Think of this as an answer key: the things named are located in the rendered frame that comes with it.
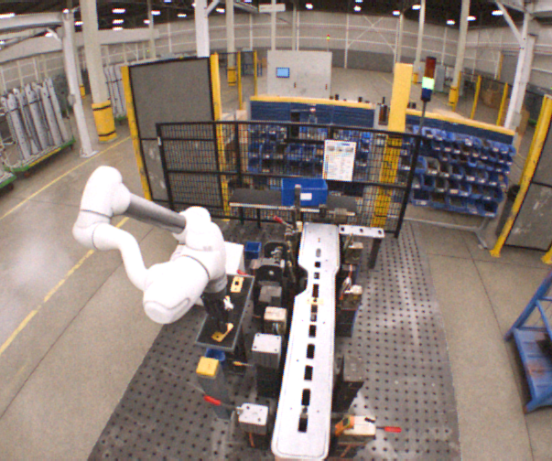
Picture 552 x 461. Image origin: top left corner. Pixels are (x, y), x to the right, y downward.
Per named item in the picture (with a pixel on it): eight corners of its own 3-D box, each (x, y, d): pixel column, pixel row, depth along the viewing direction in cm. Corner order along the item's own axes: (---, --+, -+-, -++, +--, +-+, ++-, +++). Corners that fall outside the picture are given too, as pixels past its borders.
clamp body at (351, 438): (358, 462, 96) (383, 439, 75) (322, 460, 98) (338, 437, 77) (358, 439, 105) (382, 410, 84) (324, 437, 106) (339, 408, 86)
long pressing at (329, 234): (335, 463, 75) (336, 462, 75) (265, 455, 78) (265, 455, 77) (338, 226, 187) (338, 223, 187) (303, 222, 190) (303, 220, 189)
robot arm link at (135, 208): (190, 249, 167) (198, 212, 171) (212, 251, 160) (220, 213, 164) (70, 212, 99) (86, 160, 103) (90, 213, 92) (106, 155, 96)
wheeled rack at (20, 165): (26, 179, 528) (4, 106, 428) (5, 178, 544) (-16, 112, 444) (78, 148, 683) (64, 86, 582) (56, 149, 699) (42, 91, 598)
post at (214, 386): (232, 423, 112) (215, 380, 87) (215, 419, 113) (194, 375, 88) (235, 408, 118) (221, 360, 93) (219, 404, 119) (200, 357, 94)
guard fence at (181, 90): (235, 216, 383) (224, 53, 269) (232, 221, 372) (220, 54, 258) (150, 206, 408) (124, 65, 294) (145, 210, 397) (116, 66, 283)
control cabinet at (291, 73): (267, 123, 773) (266, 33, 633) (272, 120, 816) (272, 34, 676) (326, 128, 743) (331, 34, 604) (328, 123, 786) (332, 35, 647)
